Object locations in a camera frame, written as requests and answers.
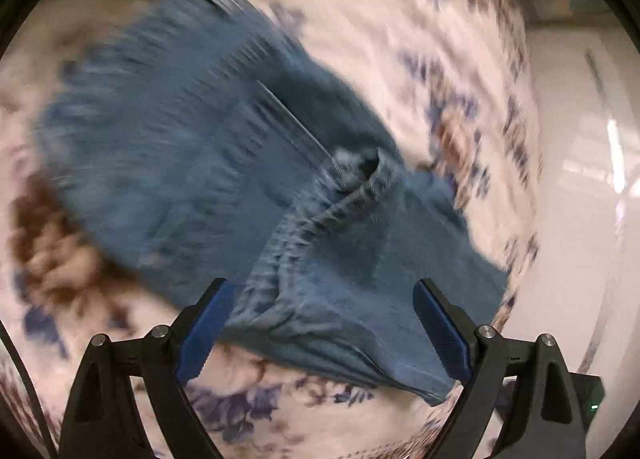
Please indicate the blue denim jeans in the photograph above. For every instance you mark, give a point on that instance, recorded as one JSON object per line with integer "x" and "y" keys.
{"x": 202, "y": 141}

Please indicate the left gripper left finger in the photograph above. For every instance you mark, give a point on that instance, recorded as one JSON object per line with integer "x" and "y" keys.
{"x": 102, "y": 419}

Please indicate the floral bed blanket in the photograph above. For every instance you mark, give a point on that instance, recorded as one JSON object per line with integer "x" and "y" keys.
{"x": 450, "y": 80}

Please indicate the white bed headboard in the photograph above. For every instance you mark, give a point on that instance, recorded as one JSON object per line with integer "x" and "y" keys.
{"x": 584, "y": 285}

